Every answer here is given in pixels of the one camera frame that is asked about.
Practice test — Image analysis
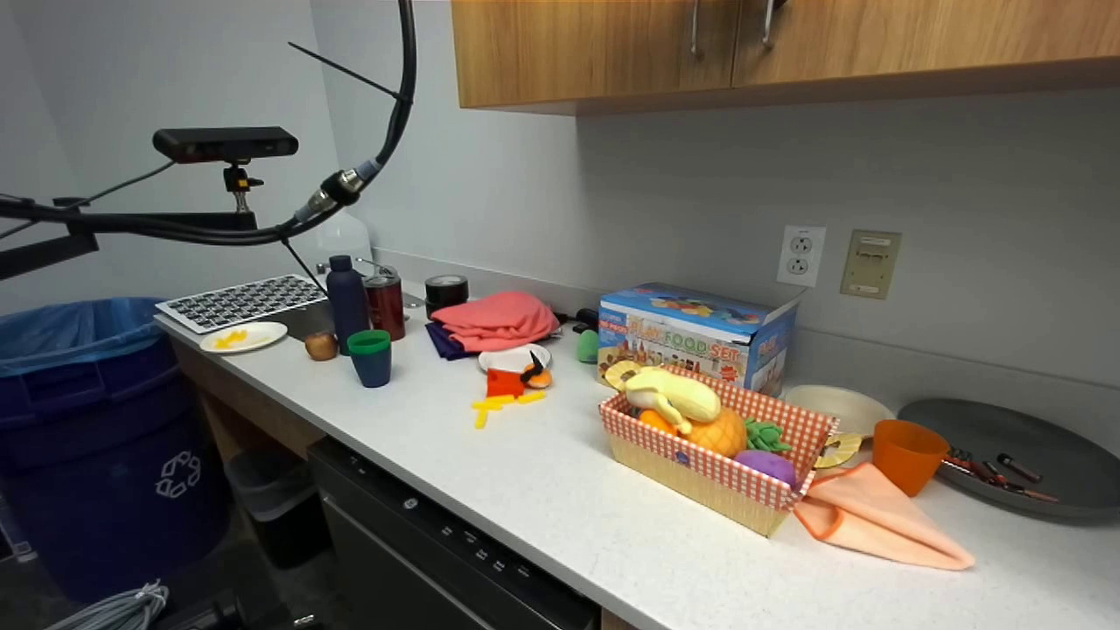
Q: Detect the black dishwasher front panel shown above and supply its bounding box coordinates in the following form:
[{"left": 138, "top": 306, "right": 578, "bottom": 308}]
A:
[{"left": 308, "top": 440, "right": 599, "bottom": 630}]

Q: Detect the white plate yellow food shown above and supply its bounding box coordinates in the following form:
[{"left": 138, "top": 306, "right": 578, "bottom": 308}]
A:
[{"left": 201, "top": 324, "right": 289, "bottom": 359}]

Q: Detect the blue recycling bin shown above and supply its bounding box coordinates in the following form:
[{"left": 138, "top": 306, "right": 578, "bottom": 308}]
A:
[{"left": 0, "top": 297, "right": 230, "bottom": 598}]

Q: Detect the dark grey round tray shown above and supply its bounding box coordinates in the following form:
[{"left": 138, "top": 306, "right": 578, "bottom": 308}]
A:
[{"left": 899, "top": 399, "right": 1120, "bottom": 525}]

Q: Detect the blue toy food box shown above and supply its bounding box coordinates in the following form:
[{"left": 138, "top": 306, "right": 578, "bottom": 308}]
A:
[{"left": 599, "top": 285, "right": 798, "bottom": 395}]

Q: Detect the orange plastic cup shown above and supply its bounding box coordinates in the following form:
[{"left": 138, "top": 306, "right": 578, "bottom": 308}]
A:
[{"left": 871, "top": 422, "right": 948, "bottom": 496}]

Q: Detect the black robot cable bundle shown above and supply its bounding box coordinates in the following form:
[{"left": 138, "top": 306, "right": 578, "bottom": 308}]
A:
[{"left": 0, "top": 0, "right": 422, "bottom": 249}]

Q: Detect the brown toy ball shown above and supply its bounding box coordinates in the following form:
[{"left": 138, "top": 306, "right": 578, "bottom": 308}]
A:
[{"left": 304, "top": 332, "right": 341, "bottom": 360}]

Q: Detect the dark red tumbler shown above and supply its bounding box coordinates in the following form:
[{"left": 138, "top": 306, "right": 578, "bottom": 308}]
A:
[{"left": 364, "top": 271, "right": 408, "bottom": 339}]

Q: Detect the silver door handle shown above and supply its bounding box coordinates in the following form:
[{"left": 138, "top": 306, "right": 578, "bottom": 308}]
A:
[
  {"left": 761, "top": 0, "right": 786, "bottom": 49},
  {"left": 686, "top": 0, "right": 704, "bottom": 63}
]

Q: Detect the dark blue bottle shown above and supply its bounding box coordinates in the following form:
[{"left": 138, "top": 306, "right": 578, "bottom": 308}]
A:
[{"left": 326, "top": 256, "right": 369, "bottom": 339}]

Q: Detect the red checkered food basket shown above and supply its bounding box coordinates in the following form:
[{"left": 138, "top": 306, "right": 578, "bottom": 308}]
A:
[{"left": 599, "top": 377, "right": 836, "bottom": 535}]

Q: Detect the beige bowl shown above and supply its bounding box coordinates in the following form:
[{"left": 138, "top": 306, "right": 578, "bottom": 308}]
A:
[{"left": 780, "top": 387, "right": 894, "bottom": 438}]

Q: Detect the coral pink cloth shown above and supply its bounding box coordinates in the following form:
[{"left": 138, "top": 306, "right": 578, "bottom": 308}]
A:
[{"left": 432, "top": 291, "right": 559, "bottom": 353}]

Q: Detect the dark navy cloth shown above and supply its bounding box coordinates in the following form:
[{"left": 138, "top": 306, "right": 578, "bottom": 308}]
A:
[{"left": 425, "top": 324, "right": 476, "bottom": 360}]

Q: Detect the yellow toy banana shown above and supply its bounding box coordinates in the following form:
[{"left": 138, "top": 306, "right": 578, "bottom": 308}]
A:
[{"left": 602, "top": 360, "right": 721, "bottom": 433}]

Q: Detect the black trash bin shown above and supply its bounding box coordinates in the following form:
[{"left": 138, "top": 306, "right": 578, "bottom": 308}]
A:
[{"left": 224, "top": 450, "right": 328, "bottom": 569}]

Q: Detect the navy cup green rim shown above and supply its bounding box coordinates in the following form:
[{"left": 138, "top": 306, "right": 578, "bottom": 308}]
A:
[{"left": 346, "top": 328, "right": 391, "bottom": 389}]

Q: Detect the beige wall switch plate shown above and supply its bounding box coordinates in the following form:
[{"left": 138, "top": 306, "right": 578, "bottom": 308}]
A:
[{"left": 839, "top": 228, "right": 903, "bottom": 300}]

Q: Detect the black tape roll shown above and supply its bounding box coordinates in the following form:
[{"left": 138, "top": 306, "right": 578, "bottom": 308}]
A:
[{"left": 425, "top": 273, "right": 468, "bottom": 312}]

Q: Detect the dish drying rack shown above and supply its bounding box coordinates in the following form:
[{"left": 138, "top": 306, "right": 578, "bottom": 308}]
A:
[{"left": 158, "top": 273, "right": 326, "bottom": 336}]

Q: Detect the white small plate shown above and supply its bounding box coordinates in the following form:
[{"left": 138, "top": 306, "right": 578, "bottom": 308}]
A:
[{"left": 476, "top": 342, "right": 553, "bottom": 374}]

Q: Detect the white wall outlet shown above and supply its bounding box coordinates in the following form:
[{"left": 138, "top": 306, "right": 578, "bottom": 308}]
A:
[{"left": 776, "top": 228, "right": 828, "bottom": 286}]

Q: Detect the black stereo camera on stand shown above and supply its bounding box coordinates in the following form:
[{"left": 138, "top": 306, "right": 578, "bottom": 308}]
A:
[{"left": 151, "top": 126, "right": 298, "bottom": 165}]

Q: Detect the green toy sponge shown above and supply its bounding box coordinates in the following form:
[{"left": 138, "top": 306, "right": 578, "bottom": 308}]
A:
[{"left": 578, "top": 328, "right": 599, "bottom": 363}]

